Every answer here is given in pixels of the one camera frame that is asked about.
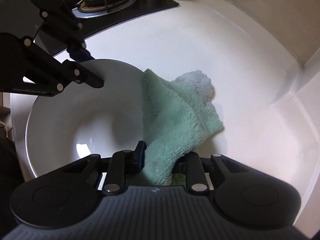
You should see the white ceramic bowl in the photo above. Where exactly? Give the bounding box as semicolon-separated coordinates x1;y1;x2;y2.
25;60;143;177

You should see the green microfiber cloth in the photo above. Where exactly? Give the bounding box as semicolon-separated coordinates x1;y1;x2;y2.
128;69;223;186

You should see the black gas stove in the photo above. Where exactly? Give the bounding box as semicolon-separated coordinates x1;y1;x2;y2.
0;0;180;57

